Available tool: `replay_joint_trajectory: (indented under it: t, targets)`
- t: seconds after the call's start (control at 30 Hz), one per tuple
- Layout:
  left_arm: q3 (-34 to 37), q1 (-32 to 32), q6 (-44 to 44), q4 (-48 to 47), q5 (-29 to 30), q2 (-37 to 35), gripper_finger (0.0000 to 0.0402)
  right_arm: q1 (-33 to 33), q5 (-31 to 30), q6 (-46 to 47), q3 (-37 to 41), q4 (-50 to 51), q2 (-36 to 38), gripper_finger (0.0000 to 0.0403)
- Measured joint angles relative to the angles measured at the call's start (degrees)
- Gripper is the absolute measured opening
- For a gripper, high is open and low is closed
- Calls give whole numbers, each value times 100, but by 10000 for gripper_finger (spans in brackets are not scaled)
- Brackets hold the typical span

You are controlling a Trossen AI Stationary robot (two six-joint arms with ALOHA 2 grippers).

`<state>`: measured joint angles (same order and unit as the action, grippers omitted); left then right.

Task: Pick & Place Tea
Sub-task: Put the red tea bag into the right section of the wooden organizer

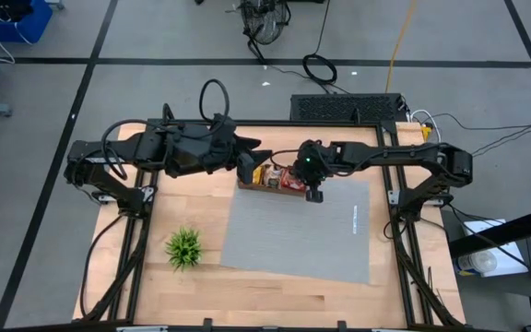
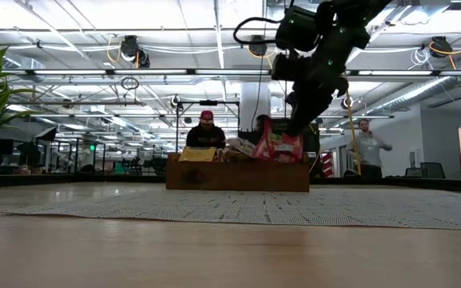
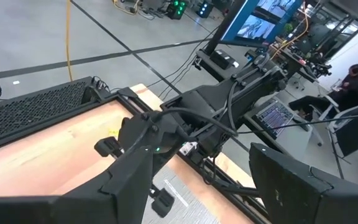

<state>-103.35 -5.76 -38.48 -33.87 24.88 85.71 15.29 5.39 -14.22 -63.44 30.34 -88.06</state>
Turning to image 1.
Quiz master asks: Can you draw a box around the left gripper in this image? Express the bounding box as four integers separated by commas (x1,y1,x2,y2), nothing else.
163,113,275,186

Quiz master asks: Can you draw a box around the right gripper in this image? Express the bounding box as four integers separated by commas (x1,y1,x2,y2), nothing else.
291,138,340,205

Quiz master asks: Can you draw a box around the beige tea packet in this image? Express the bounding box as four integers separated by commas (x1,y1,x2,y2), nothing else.
265,165,286,188

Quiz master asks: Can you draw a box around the wooden three-compartment tray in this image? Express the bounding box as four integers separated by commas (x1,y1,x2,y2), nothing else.
236,163,309,199

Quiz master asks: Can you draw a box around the grey mesh mat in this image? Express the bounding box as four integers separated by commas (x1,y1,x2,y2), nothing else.
219,177,372,285

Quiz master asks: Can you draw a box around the black perforated computer case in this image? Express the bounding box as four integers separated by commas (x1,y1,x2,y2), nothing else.
289,92,409,124

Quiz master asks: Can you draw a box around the green plant in white pot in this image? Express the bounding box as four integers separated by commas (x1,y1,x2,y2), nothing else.
164,227,203,272

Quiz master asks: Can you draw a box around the black floor fan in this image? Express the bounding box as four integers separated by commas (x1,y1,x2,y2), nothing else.
239,0,293,47

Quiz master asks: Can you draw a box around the round white container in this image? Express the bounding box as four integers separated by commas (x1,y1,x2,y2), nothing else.
453,251,498,277

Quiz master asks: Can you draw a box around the black metal cart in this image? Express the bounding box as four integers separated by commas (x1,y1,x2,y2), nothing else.
447,108,531,332

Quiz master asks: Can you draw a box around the white box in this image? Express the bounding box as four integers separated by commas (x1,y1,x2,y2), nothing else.
459,219,530,279

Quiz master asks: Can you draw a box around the blue plastic bin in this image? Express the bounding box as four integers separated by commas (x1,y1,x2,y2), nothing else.
0,0,54,43

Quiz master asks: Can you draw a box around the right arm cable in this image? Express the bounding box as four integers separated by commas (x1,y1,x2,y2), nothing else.
269,148,301,170

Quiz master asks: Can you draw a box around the black aluminium rig frame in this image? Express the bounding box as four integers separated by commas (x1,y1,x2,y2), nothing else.
74,103,467,332

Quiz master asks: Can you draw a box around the coiled black cable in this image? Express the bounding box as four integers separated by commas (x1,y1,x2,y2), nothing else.
301,53,339,88

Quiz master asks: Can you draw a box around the black cable bundle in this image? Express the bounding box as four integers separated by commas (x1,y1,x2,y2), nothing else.
387,216,467,329
78,209,154,323

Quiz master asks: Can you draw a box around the yellow cable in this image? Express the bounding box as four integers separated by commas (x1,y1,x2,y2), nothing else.
383,0,419,94

